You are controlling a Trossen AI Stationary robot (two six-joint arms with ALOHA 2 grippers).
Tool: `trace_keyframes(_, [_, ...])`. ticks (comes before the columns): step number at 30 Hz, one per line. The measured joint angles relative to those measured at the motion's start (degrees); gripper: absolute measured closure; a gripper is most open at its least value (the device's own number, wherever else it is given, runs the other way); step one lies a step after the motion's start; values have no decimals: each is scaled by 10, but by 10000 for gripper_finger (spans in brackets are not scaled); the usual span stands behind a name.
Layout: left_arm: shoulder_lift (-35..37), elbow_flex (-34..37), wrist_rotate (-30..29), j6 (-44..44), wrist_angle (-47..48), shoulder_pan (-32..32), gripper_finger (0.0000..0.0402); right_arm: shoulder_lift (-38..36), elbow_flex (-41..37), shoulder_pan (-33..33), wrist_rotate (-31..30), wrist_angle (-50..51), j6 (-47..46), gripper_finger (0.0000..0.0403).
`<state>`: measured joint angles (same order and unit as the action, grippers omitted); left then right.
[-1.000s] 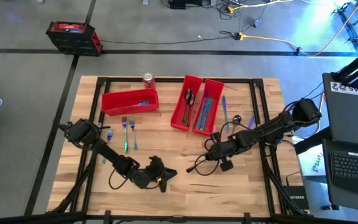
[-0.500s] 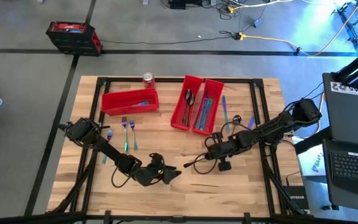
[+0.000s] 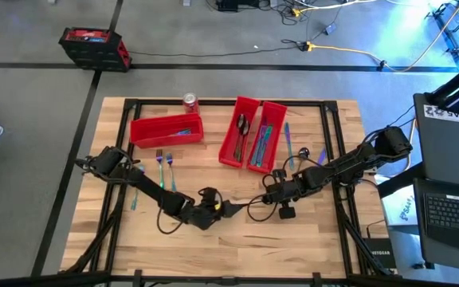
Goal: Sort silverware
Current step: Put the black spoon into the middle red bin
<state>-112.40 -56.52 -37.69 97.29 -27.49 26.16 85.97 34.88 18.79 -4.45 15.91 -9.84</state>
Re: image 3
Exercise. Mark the red and black toolbox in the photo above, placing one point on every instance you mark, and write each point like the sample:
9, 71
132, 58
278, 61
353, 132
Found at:
94, 52

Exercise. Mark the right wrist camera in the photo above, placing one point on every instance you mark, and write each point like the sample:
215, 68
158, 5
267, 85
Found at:
287, 211

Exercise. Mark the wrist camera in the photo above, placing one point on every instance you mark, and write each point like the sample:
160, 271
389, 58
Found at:
287, 211
209, 195

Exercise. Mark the red plastic bin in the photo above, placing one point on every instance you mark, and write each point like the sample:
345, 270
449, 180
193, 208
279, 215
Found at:
150, 137
277, 119
227, 157

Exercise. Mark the open laptop with keyboard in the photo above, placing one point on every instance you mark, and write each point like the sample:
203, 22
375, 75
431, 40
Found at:
452, 215

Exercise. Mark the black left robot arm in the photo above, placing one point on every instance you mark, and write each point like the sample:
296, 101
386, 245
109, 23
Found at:
150, 187

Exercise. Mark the black table frame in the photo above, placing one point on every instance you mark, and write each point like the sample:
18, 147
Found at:
229, 102

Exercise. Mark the red soda can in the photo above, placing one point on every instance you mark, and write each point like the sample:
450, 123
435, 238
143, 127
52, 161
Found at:
191, 105

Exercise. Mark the grey closed laptop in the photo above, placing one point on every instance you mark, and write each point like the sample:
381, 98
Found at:
448, 151

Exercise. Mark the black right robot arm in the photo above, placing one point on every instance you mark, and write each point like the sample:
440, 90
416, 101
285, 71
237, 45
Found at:
353, 163

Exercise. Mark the black floor device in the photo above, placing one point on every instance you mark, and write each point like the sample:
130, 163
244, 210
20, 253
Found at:
229, 5

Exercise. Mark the rainbow iridescent knife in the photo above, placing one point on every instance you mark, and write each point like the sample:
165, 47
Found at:
259, 145

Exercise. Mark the black network switch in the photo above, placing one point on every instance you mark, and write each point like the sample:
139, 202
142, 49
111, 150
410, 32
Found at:
381, 253

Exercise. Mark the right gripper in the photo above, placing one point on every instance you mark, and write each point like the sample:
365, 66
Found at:
289, 189

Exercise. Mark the silver spoon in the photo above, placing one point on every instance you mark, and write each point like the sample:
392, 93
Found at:
246, 128

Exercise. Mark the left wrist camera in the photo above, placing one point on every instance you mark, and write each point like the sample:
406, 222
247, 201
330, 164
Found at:
209, 195

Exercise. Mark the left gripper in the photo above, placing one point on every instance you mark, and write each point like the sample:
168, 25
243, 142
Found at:
201, 215

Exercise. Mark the white printed box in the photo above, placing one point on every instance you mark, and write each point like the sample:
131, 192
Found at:
401, 207

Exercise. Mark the black power brick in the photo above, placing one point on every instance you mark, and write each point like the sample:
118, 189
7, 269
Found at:
331, 28

